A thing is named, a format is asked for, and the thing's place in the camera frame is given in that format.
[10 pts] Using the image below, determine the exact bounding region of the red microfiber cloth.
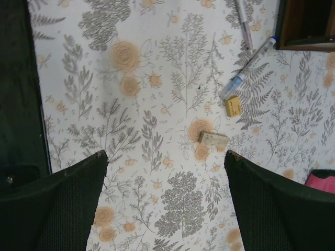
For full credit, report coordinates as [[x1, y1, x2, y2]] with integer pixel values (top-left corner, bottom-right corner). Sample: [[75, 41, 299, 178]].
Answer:
[[305, 169, 335, 193]]

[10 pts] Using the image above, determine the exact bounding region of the yellow eraser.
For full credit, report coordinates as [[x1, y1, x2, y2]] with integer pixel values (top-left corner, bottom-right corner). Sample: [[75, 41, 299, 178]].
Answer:
[[225, 96, 242, 118]]

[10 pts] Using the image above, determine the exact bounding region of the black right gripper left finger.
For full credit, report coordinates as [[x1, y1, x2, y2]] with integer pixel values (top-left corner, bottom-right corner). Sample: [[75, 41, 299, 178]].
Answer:
[[1, 150, 108, 250]]

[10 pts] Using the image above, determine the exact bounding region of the white grey eraser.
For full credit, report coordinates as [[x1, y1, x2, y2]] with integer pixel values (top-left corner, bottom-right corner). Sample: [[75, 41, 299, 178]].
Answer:
[[198, 131, 229, 147]]

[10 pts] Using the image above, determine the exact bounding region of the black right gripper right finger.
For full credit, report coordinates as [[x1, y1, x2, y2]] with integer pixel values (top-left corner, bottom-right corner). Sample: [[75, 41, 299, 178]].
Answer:
[[224, 150, 334, 250]]

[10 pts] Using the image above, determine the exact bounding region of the grey white pen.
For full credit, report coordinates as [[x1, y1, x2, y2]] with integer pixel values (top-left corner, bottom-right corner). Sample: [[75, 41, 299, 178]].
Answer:
[[236, 0, 253, 52]]

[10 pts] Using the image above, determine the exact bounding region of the floral table mat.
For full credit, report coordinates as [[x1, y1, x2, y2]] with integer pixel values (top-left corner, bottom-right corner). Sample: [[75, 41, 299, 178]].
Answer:
[[28, 1, 334, 250]]

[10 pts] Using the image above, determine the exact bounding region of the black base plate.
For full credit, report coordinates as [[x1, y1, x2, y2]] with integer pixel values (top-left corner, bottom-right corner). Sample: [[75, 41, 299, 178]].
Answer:
[[1, 1, 51, 192]]

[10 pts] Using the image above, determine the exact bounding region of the blue correction pen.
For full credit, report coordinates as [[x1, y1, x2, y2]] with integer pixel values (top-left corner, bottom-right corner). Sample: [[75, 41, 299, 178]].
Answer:
[[219, 36, 278, 100]]

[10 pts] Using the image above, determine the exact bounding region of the brown wooden desk organizer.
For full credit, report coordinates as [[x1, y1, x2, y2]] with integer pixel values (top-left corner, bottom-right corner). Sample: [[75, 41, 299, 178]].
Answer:
[[275, 0, 334, 52]]

